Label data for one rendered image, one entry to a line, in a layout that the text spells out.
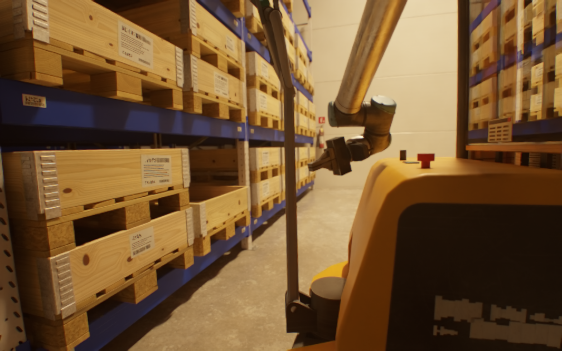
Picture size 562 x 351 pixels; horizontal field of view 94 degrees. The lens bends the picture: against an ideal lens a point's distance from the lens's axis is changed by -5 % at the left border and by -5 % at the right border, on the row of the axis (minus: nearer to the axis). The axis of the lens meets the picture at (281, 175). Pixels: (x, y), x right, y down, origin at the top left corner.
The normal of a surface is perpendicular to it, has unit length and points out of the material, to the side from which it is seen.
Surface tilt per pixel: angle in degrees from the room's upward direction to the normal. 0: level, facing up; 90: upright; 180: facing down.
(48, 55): 90
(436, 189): 90
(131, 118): 90
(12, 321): 90
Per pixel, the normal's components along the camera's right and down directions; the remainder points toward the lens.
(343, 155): 0.45, 0.07
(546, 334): -0.28, 0.10
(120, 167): 0.96, 0.00
